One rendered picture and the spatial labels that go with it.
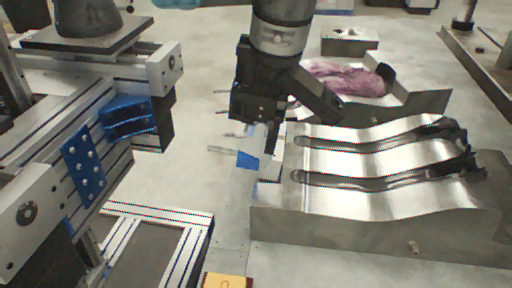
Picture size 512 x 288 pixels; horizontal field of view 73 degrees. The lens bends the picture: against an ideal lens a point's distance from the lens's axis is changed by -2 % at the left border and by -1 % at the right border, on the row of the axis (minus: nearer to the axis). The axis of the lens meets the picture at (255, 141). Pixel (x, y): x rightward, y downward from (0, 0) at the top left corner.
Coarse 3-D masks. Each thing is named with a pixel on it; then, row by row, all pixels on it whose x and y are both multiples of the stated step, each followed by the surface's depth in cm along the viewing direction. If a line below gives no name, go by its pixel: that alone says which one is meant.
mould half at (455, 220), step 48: (288, 144) 70; (432, 144) 63; (288, 192) 59; (336, 192) 60; (384, 192) 59; (432, 192) 54; (480, 192) 53; (288, 240) 60; (336, 240) 59; (384, 240) 57; (432, 240) 55; (480, 240) 54
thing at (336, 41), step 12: (324, 36) 126; (336, 36) 126; (348, 36) 126; (360, 36) 126; (372, 36) 126; (324, 48) 127; (336, 48) 126; (348, 48) 126; (360, 48) 125; (372, 48) 124
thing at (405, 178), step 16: (416, 128) 67; (432, 128) 67; (448, 128) 66; (304, 144) 71; (320, 144) 71; (336, 144) 71; (352, 144) 71; (368, 144) 71; (384, 144) 69; (400, 144) 67; (464, 144) 61; (448, 160) 57; (464, 160) 58; (304, 176) 63; (320, 176) 63; (336, 176) 63; (352, 176) 63; (384, 176) 62; (400, 176) 61; (416, 176) 59; (432, 176) 58; (448, 176) 55; (464, 176) 55; (368, 192) 60
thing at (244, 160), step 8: (208, 144) 61; (280, 144) 60; (216, 152) 61; (224, 152) 60; (232, 152) 60; (240, 152) 59; (280, 152) 58; (240, 160) 59; (248, 160) 59; (256, 160) 58; (272, 160) 57; (280, 160) 57; (248, 168) 60; (256, 168) 60; (272, 168) 59; (264, 176) 60; (272, 176) 60
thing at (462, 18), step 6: (462, 0) 151; (468, 0) 148; (474, 0) 147; (462, 6) 151; (468, 6) 149; (474, 6) 149; (462, 12) 152; (468, 12) 150; (456, 18) 156; (462, 18) 153; (468, 18) 152; (456, 24) 154; (462, 24) 152; (468, 24) 152; (450, 30) 156; (456, 30) 155; (462, 30) 153; (468, 30) 154; (474, 30) 155
